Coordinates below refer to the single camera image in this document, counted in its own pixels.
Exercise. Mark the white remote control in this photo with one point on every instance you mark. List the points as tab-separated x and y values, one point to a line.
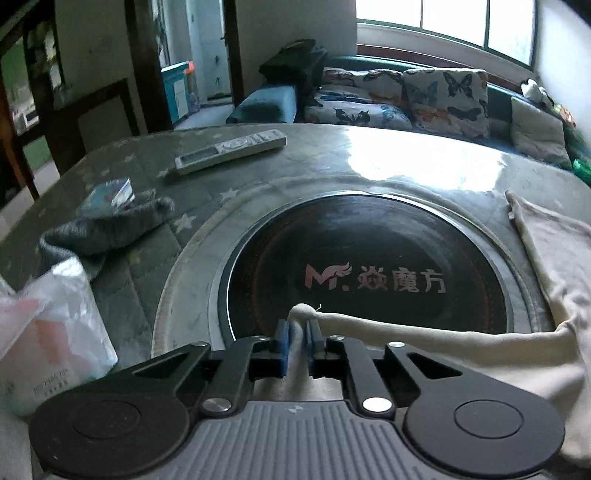
230	150

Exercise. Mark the round black induction cooktop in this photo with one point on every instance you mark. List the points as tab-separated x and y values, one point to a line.
381	258

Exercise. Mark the upright butterfly cushion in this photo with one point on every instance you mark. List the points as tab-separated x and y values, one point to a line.
449	101

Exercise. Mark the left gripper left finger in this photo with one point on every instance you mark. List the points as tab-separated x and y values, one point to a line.
232	373

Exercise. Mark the dark grey sock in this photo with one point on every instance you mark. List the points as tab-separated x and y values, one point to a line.
90	240

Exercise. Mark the green plastic bowl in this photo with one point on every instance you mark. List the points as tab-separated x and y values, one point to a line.
582	171

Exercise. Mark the dark wooden chair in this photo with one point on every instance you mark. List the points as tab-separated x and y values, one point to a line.
71	131

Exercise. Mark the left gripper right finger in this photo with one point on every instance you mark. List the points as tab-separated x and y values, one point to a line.
348	360

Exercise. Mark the panda plush toy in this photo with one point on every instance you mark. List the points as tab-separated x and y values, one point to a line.
535	93

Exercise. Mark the plain grey cushion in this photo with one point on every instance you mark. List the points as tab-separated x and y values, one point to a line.
538	134

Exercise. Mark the small shiny packet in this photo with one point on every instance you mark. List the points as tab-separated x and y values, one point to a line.
107	199

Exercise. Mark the cream white garment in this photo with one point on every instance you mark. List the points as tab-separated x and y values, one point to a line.
550	357

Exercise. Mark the flat butterfly cushion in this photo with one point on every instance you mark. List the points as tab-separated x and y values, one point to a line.
367	98

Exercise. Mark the tissue pack in plastic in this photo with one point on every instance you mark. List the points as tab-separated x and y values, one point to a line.
52	338

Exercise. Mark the teal cabinet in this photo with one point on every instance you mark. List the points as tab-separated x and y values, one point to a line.
177	94

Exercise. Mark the black bag on sofa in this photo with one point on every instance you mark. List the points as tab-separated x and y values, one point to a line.
299	63

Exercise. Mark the grey quilted star tablecloth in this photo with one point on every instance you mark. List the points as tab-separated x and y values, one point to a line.
466	180

